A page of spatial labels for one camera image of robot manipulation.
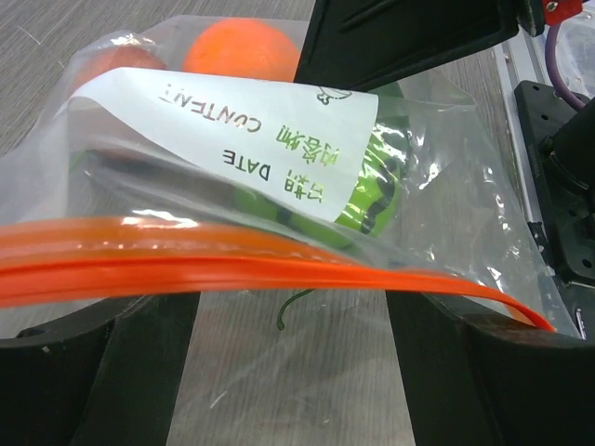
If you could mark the clear zip bag orange seal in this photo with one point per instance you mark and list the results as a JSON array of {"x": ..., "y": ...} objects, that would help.
[{"x": 182, "y": 159}]

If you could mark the brown fake kiwi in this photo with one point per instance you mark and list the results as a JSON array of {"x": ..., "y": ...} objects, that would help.
[{"x": 113, "y": 58}]

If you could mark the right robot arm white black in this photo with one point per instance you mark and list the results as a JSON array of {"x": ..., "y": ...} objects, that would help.
[{"x": 361, "y": 45}]

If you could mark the orange fake orange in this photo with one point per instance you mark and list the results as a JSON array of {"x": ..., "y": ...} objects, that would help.
[{"x": 246, "y": 48}]

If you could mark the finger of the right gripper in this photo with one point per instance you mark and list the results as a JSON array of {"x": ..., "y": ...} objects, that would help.
[{"x": 360, "y": 45}]

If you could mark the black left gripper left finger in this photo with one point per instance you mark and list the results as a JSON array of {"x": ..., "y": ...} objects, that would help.
[{"x": 107, "y": 374}]

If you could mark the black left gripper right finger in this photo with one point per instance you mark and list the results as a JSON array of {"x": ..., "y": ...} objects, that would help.
[{"x": 472, "y": 376}]

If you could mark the green fake fruit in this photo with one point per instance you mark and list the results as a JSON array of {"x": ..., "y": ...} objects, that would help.
[{"x": 336, "y": 161}]

